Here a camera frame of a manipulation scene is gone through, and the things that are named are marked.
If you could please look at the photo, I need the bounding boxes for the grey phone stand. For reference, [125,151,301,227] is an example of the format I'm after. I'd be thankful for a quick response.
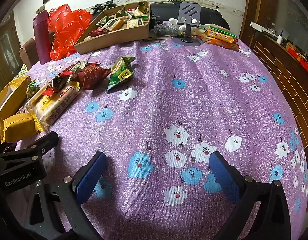
[175,2,202,46]

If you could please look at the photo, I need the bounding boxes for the white sachets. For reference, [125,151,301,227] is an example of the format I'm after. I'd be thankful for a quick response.
[168,17,197,34]

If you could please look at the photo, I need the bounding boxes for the brown cardboard box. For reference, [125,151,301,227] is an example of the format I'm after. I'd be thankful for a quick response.
[74,1,152,55]

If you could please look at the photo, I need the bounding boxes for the red black candy packet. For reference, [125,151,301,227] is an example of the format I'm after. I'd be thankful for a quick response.
[42,71,74,97]

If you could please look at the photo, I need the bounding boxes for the orange cracker packet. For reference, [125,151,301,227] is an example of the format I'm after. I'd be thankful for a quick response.
[198,36,239,50]
[204,29,238,43]

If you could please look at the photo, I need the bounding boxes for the red plastic bag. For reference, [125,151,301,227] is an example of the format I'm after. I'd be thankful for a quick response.
[47,4,93,61]

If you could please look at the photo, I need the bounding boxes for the purple thermos bottle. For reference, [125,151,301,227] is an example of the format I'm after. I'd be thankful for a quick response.
[33,10,53,65]

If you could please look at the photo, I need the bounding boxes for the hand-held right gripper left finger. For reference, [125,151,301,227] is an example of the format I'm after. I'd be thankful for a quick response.
[25,151,107,240]

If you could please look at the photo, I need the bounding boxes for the dark red snack packet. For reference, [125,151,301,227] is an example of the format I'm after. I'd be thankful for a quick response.
[71,65,112,90]

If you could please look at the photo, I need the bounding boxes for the yellow gift box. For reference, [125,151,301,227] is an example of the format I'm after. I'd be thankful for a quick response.
[0,75,32,124]

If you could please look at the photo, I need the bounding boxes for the red boxes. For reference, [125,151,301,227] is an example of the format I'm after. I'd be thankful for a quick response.
[288,46,308,78]

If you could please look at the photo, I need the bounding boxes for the purple floral tablecloth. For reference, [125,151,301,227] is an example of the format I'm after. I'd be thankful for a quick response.
[16,39,308,240]

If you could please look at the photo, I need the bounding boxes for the heap of assorted snack packets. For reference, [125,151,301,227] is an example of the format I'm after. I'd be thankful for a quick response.
[87,2,150,37]

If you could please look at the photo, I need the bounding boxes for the brown armchair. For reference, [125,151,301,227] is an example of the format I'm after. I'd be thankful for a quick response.
[19,38,39,72]

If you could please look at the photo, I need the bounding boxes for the brown wooden cabinet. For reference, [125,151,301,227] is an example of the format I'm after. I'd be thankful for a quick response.
[240,0,308,155]

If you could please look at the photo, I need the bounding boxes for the clear plastic bag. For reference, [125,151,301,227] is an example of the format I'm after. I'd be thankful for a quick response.
[150,23,180,37]

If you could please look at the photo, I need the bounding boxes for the small green snack packet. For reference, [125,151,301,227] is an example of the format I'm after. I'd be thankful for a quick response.
[26,79,40,99]

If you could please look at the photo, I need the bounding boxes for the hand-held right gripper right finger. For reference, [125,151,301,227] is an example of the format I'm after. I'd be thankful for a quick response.
[208,151,292,240]

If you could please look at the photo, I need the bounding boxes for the green cracker packet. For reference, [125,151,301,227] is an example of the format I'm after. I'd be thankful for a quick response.
[209,24,237,37]

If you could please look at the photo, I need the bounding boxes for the long clear cracker packet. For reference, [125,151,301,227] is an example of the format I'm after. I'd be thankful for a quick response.
[25,84,80,130]

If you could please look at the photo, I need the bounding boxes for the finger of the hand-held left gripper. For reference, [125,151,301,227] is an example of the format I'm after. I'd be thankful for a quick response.
[0,131,59,161]

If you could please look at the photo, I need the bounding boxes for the long white box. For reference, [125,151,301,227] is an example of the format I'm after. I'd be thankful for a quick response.
[250,21,278,34]

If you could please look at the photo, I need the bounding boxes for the yellow snack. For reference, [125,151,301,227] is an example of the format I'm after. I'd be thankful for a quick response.
[0,112,44,143]

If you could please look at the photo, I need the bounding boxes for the black binoculars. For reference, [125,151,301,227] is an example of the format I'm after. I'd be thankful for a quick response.
[92,0,117,14]

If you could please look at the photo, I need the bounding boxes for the green gold snack packet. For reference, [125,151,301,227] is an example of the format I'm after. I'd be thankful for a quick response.
[65,60,94,75]

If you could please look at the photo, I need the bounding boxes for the black leather sofa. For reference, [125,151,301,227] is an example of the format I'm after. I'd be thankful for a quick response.
[151,2,229,30]

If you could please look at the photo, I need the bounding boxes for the green triangular snack packet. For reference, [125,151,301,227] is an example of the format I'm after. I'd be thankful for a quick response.
[107,56,137,90]

